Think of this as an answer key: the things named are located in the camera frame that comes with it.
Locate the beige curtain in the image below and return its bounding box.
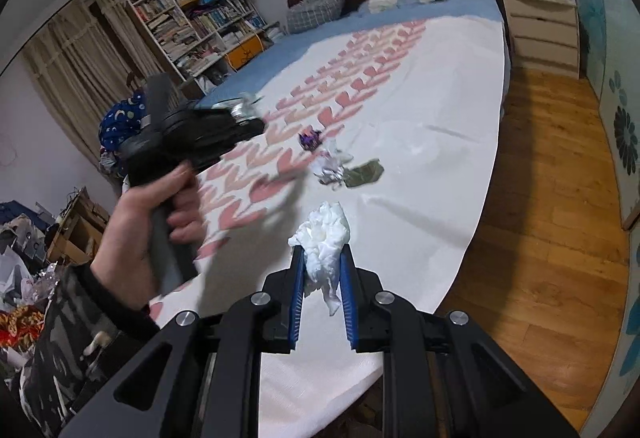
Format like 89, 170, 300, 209
20, 0, 166, 164

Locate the white bookshelf with books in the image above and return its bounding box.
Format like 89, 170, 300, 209
125, 0, 281, 94

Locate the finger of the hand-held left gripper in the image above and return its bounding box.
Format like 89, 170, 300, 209
209, 110, 267, 164

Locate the cardboard box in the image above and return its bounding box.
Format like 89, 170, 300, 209
45, 188, 111, 269

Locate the purple wrapper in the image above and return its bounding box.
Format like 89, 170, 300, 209
298, 128, 323, 151

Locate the silver foil wrapper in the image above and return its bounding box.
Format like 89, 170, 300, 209
312, 150, 353, 186

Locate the person's left forearm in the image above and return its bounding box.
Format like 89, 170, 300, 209
20, 260, 161, 438

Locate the person's left hand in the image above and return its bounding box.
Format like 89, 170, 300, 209
92, 165, 206, 314

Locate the white pink leaf-print blanket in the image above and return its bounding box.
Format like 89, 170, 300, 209
145, 13, 507, 438

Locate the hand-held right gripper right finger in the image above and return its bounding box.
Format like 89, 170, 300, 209
338, 244, 583, 438

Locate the white tissue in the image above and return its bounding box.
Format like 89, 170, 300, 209
287, 200, 351, 316

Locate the blue bed sheet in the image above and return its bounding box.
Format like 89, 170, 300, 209
192, 0, 503, 111

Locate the checked grey pillow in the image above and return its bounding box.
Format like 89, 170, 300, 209
286, 0, 348, 34

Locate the silver packet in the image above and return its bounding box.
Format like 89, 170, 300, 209
212, 92, 266, 121

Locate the dark clothes pile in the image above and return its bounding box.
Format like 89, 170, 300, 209
0, 200, 51, 259

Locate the orange storage cabinet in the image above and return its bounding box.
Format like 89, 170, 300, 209
222, 35, 265, 71

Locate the red patterned cloth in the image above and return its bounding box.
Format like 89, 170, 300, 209
0, 308, 48, 349

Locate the green foil packet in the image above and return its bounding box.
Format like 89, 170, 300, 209
345, 159, 385, 186

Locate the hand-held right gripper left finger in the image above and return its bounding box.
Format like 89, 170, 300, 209
57, 244, 307, 438

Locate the cream nightstand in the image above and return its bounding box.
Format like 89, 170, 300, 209
500, 0, 581, 79

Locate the blue moon-print garment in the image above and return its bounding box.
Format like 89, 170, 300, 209
97, 90, 151, 179

